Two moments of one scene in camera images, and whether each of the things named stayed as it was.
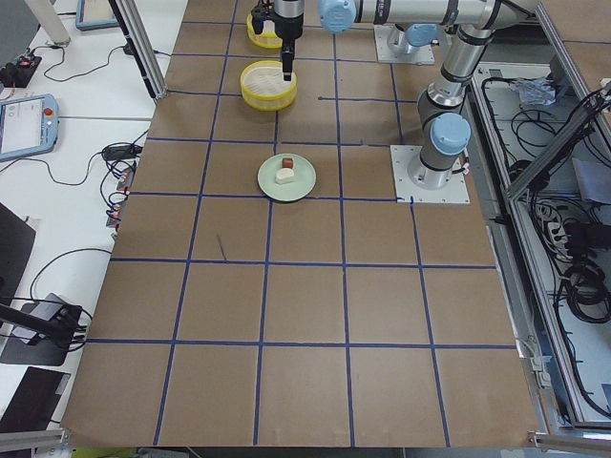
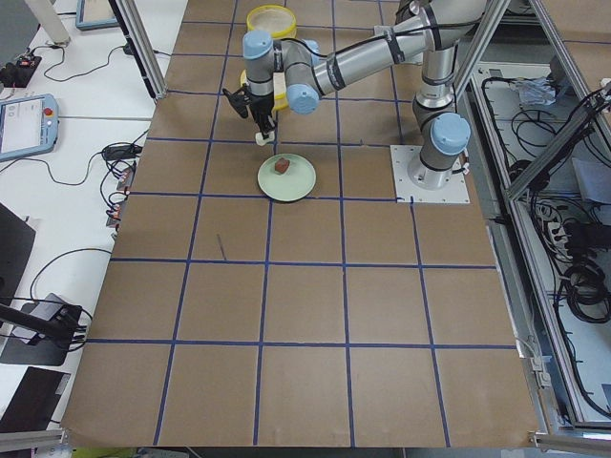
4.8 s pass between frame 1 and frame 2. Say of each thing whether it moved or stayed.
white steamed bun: moved
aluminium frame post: stayed
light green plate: stayed
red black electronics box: stayed
